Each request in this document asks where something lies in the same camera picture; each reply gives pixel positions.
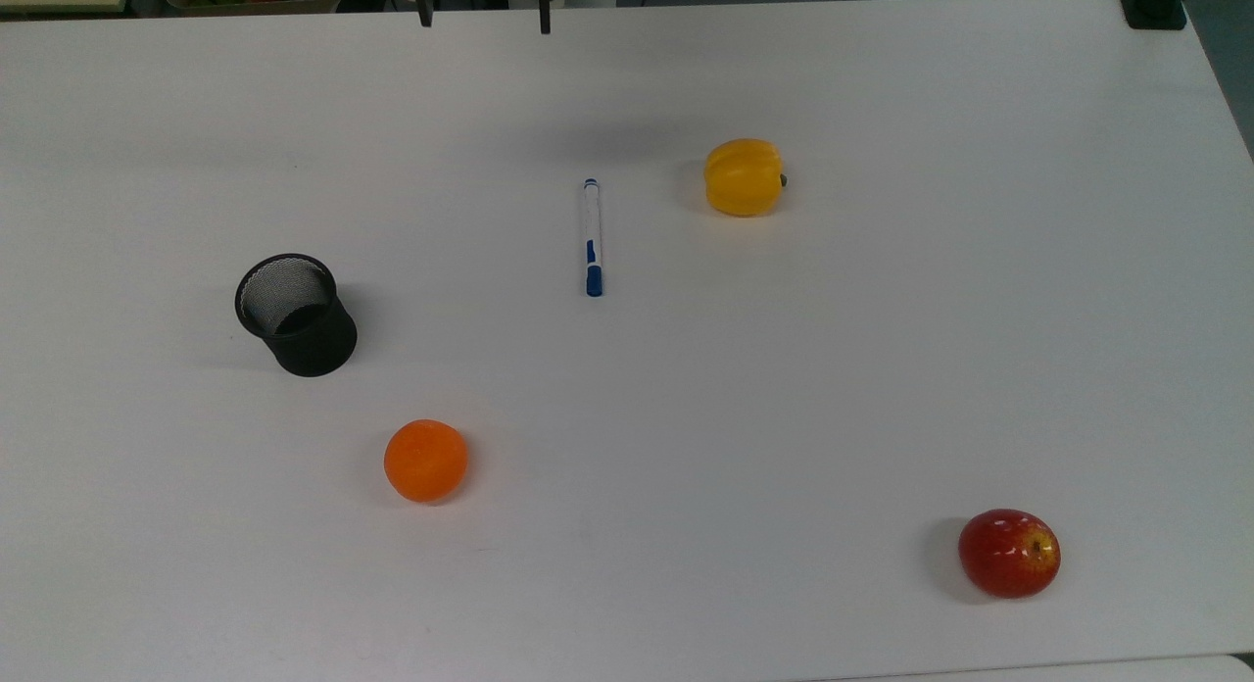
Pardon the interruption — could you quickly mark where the blue and white marker pen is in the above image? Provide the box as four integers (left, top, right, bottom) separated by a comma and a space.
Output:
582, 178, 605, 299

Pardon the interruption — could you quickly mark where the black mesh pen cup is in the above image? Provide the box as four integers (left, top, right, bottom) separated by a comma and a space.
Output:
234, 253, 359, 378

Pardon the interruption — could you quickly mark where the yellow bell pepper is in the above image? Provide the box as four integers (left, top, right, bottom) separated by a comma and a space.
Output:
703, 138, 789, 218

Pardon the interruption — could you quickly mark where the orange fruit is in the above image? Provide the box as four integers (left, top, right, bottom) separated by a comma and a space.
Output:
383, 419, 469, 505

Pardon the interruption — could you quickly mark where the red apple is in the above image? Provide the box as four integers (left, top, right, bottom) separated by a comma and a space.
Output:
958, 509, 1062, 600

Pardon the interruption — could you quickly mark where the black clamp mount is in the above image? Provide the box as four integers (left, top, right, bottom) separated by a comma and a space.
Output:
1116, 0, 1195, 31

